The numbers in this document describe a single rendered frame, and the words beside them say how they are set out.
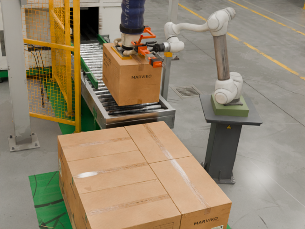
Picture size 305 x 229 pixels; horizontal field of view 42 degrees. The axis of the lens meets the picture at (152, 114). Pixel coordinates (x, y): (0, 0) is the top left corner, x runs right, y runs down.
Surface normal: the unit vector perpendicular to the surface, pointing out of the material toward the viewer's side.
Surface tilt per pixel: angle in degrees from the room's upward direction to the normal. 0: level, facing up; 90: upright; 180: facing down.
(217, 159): 90
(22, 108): 90
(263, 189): 0
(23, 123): 90
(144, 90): 90
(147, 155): 0
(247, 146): 0
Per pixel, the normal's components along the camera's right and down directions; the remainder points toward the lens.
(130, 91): 0.36, 0.47
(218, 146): 0.01, 0.47
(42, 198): 0.07, -0.88
